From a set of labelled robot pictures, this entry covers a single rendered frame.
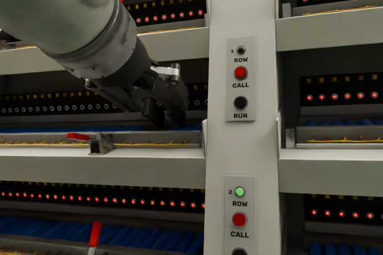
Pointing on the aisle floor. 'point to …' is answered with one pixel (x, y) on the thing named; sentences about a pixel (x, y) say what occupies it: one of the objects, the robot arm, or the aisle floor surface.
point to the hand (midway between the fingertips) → (166, 114)
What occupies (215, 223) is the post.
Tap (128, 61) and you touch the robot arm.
